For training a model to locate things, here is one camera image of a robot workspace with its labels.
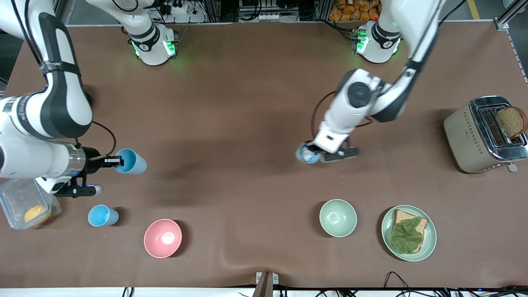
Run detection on grey-blue plastic cup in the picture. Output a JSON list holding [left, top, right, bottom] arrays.
[[296, 141, 321, 165]]

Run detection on bright blue plastic cup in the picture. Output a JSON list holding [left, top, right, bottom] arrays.
[[114, 148, 147, 175], [88, 205, 119, 227]]

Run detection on pale green bowl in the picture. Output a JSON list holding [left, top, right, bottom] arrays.
[[319, 199, 358, 238]]

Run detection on orange round food piece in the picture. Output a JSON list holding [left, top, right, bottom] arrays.
[[24, 205, 52, 226]]

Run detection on clear plastic storage container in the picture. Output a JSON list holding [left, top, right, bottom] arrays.
[[0, 178, 62, 230]]

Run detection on pink bowl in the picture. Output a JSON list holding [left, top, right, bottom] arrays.
[[144, 219, 182, 259]]

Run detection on brown bread slice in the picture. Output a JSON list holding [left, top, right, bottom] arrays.
[[392, 209, 428, 253]]

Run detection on green lettuce leaf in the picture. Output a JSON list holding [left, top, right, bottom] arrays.
[[390, 218, 424, 253]]

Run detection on orange snack bags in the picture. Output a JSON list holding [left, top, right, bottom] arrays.
[[329, 0, 381, 22]]

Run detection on pale green plate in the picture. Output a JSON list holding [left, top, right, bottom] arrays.
[[381, 205, 437, 262]]

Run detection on beige and chrome toaster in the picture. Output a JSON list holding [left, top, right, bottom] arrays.
[[444, 96, 528, 174]]

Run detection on white power strip with plugs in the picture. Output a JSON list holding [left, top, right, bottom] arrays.
[[159, 0, 191, 15]]

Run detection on dark toast slice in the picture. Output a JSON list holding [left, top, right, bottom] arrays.
[[496, 106, 528, 139]]

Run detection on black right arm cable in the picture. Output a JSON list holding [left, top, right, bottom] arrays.
[[92, 120, 117, 158]]

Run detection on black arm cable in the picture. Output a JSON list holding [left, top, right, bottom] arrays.
[[311, 0, 469, 137], [92, 120, 117, 158]]

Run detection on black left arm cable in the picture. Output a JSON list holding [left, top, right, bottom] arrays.
[[311, 0, 469, 137]]

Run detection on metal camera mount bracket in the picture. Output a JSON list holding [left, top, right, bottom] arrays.
[[252, 271, 279, 297]]

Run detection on black looped floor cable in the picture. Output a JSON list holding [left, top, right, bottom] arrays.
[[384, 271, 415, 297]]

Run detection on aluminium frame profile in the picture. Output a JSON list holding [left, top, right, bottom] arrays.
[[494, 0, 528, 30]]

